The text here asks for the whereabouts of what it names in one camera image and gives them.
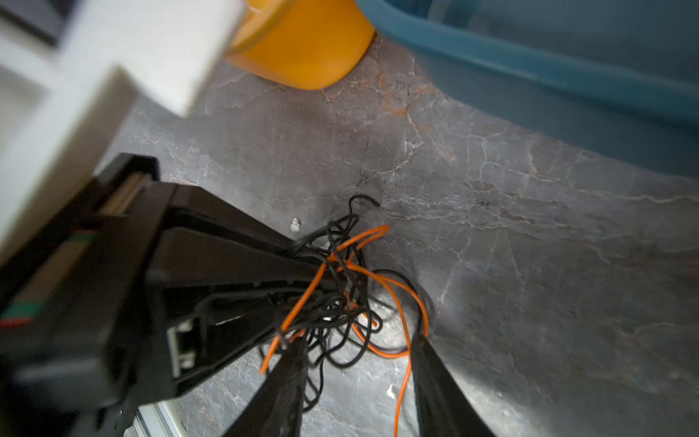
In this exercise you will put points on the aluminium frame rail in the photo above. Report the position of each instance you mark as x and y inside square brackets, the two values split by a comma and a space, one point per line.
[158, 419]

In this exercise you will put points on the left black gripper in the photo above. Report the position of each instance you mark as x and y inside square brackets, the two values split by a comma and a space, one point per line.
[75, 320]

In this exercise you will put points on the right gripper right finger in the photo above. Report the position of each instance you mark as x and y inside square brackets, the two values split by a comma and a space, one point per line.
[442, 408]

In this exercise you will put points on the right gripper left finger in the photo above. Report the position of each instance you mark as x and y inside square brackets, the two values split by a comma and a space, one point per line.
[277, 407]

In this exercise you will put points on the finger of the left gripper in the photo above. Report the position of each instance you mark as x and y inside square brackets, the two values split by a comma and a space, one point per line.
[201, 224]

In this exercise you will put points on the left yellow plastic bin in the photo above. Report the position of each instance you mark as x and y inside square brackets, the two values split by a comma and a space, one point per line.
[306, 44]

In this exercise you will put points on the teal plastic bin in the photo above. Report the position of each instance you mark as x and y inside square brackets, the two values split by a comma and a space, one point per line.
[619, 78]

